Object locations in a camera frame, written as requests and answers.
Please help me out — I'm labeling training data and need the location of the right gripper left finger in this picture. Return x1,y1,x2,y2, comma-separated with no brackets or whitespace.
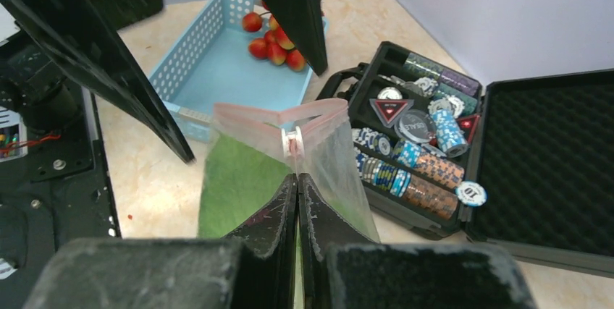
224,174,298,308

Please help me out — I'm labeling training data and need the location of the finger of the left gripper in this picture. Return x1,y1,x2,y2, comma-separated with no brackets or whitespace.
263,0,328,75
1,0,194,162

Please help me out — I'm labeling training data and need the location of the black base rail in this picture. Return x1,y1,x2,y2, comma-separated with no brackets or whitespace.
0,33,121,309

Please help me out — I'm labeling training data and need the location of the green napa cabbage toy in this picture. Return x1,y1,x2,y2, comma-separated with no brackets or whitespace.
198,135,292,238

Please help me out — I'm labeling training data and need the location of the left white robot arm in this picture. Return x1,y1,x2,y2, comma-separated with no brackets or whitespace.
1,0,328,162

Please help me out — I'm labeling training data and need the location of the black poker chip case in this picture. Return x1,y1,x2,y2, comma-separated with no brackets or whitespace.
319,41,613,277

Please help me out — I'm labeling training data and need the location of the white single poker chip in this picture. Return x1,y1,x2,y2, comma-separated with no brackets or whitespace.
455,181,488,207

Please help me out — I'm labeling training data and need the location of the red triangle dealer token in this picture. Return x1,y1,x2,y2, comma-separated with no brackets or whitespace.
370,98,415,128

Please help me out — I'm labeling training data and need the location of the light blue plastic basket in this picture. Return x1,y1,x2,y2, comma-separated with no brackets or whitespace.
148,0,313,143

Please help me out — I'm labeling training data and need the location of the clear round dealer button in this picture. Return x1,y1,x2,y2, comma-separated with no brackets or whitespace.
394,109,436,143

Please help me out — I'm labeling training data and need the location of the red cherry tomato bunch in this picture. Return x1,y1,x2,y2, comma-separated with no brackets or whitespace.
240,0,324,72

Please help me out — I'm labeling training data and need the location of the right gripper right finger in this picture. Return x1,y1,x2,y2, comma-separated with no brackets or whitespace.
298,174,375,308

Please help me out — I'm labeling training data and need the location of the clear zip top bag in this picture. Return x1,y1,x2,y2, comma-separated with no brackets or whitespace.
198,98,379,240

